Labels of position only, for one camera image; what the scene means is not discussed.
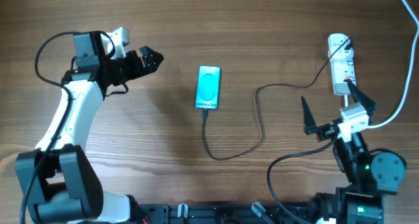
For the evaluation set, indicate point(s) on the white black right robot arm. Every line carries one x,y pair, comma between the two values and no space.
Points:
371,174

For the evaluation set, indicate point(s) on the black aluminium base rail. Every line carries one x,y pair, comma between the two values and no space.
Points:
218,214

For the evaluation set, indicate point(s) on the Galaxy S25 smartphone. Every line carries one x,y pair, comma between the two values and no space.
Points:
208,85

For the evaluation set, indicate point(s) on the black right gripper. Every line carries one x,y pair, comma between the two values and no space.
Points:
326,131

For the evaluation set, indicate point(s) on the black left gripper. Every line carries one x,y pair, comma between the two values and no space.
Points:
136,70

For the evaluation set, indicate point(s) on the white power strip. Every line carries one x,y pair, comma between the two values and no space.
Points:
341,58

